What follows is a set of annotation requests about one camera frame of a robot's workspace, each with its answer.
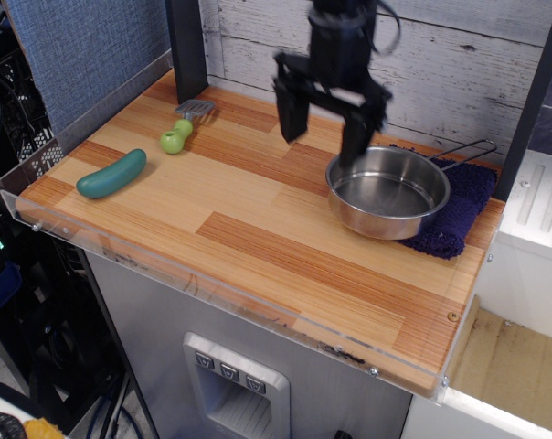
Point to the dark vertical post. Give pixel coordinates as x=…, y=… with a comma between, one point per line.
x=527, y=122
x=187, y=46

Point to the white toy sink unit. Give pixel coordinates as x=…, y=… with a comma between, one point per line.
x=501, y=383

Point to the purple folded towel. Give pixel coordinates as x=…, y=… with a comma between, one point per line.
x=471, y=188

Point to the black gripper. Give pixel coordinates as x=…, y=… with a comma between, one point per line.
x=334, y=76

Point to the silver toy fridge cabinet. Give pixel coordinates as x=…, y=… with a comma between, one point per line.
x=208, y=369

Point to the blue fabric panel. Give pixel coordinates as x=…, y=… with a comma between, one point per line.
x=81, y=51

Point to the green toy cucumber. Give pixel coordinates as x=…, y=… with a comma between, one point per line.
x=114, y=177

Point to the dark left vertical post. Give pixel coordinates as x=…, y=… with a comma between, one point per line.
x=187, y=46

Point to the stainless steel pot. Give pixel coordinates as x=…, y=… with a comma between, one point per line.
x=388, y=193

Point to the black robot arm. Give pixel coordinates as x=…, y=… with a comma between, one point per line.
x=352, y=12

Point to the clear acrylic table guard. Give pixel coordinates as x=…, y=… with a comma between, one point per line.
x=248, y=213

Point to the yellow object at corner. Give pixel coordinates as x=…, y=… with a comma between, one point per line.
x=42, y=429

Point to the green handled toy spatula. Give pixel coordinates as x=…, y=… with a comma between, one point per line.
x=173, y=142

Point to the dark right vertical post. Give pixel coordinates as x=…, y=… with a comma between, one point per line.
x=527, y=122

